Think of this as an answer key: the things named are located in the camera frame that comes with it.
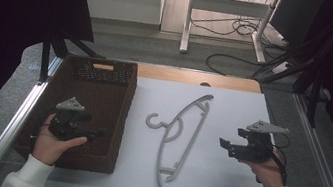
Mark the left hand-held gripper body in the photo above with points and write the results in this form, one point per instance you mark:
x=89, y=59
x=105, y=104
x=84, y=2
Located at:
x=66, y=121

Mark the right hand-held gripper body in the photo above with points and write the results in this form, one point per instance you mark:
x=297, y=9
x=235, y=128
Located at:
x=255, y=147

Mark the person's right hand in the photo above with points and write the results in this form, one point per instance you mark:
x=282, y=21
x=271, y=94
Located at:
x=266, y=173

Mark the person's left hand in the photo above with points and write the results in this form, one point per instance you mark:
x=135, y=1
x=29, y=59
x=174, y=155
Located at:
x=51, y=146

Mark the brown woven basket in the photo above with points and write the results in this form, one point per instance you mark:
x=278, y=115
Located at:
x=98, y=106

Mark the grey plastic clothes hanger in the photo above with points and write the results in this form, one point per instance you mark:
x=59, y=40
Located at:
x=195, y=135

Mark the white table mat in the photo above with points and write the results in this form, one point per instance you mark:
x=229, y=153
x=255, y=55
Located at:
x=214, y=182

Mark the black metal stand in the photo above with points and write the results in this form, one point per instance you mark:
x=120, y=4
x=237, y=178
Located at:
x=317, y=80
x=46, y=54

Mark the white power strip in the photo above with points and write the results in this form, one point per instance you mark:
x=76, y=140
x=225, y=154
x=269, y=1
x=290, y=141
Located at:
x=280, y=67

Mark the wooden table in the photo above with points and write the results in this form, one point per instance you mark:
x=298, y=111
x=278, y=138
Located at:
x=174, y=74

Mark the white metal desk frame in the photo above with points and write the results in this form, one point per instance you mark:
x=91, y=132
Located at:
x=188, y=19

